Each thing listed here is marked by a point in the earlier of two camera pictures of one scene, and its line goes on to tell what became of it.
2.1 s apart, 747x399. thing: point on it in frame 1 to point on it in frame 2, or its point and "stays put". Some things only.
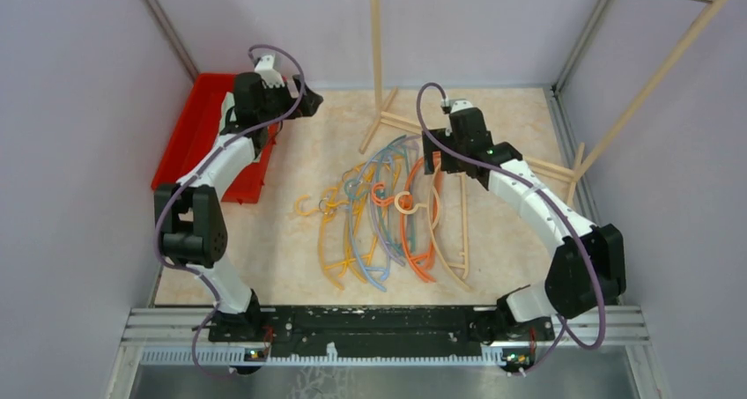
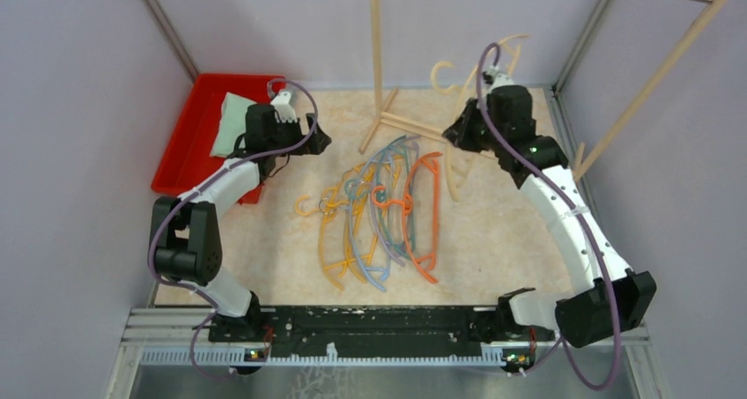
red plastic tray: x=195 y=129 stays put
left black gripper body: x=280 y=101 to x=288 y=134
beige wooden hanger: x=464 y=258 to x=462 y=89
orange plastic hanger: x=406 y=202 stays put
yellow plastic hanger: x=321 y=210 stays put
